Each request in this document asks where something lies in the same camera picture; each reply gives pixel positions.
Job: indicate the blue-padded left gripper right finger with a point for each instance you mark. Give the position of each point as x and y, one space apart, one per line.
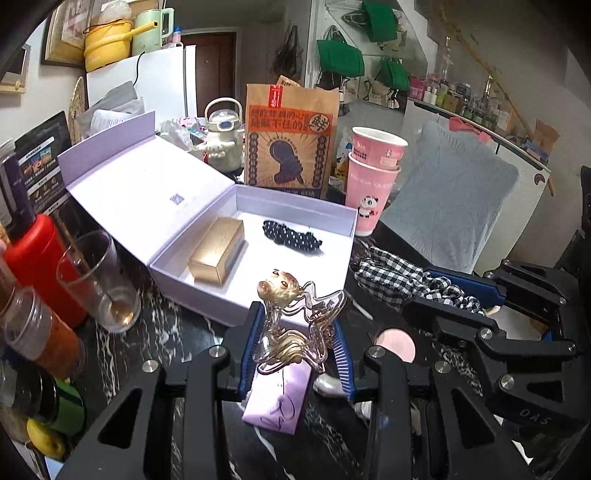
426 422

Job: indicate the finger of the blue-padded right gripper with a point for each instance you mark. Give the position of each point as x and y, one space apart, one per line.
487 291

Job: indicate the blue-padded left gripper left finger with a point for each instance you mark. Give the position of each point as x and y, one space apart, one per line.
132 438

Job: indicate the pink round compact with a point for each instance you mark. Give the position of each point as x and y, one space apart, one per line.
398 342

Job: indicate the black white gingham scrunchie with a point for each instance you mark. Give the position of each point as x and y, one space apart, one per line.
395 280

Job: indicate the purple signed card box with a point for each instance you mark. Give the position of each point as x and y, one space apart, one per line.
275 401

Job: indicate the gold bear hair claw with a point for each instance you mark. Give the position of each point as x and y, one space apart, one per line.
298 326

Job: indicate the pearl white hair claw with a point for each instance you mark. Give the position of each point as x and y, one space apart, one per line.
328 386

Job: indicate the white low cabinet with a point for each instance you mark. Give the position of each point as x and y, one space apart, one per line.
519 206

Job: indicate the clear lidded plastic cup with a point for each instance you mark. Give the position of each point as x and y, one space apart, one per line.
34 330

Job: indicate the lower pink panda cup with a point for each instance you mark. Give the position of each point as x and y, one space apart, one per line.
367 191

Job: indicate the clear drinking glass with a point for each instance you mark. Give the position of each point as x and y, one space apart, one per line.
90 271

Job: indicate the upper pink paper cup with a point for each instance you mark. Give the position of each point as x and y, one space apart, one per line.
377 148

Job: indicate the black polka-dot scrunchie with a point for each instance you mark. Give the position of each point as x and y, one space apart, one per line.
282 235

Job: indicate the red plastic container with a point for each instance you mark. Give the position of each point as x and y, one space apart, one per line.
33 258

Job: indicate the lavender open gift box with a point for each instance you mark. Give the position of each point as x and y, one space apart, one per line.
158 201

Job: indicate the gold rectangular small box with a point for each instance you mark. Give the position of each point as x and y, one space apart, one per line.
216 253

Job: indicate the brown fried chicken paper bag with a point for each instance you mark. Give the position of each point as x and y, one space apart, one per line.
290 138

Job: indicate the green tote bag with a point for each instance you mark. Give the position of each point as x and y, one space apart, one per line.
340 58

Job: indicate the cream robot-shaped kettle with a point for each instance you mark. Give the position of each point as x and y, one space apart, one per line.
222 147

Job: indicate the white refrigerator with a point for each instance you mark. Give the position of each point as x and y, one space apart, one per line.
165 79

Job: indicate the yellow pot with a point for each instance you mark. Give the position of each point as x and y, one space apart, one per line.
108 43

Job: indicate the light green electric kettle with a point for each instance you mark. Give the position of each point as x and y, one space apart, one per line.
160 25

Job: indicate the framed picture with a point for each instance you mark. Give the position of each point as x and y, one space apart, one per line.
63 39

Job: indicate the small cream wall frame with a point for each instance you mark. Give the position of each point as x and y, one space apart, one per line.
15 79

